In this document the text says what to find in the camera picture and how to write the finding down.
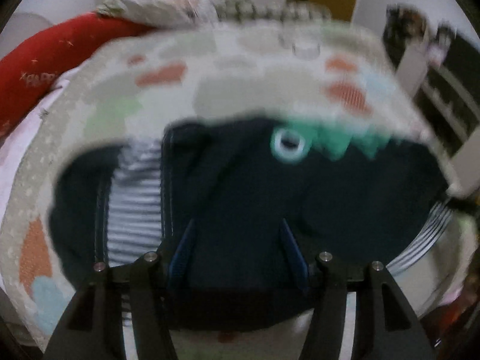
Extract floral white pillow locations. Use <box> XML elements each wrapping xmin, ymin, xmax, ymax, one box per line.
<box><xmin>96</xmin><ymin>0</ymin><xmax>219</xmax><ymax>29</ymax></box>

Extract pink white fleece blanket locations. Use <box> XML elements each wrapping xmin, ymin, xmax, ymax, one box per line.
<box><xmin>0</xmin><ymin>67</ymin><xmax>79</xmax><ymax>219</ymax></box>

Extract dark navy striped-lined pants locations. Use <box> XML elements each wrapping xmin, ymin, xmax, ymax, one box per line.
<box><xmin>49</xmin><ymin>117</ymin><xmax>452</xmax><ymax>332</ymax></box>

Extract cluttered white shelf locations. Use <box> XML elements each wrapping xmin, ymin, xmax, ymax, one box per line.
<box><xmin>382</xmin><ymin>4</ymin><xmax>479</xmax><ymax>197</ymax></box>

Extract red plush blanket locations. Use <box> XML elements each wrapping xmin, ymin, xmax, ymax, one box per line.
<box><xmin>1</xmin><ymin>11</ymin><xmax>151</xmax><ymax>139</ymax></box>

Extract heart-patterned quilted bedspread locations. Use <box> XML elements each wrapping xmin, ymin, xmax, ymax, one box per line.
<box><xmin>1</xmin><ymin>22</ymin><xmax>479</xmax><ymax>359</ymax></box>

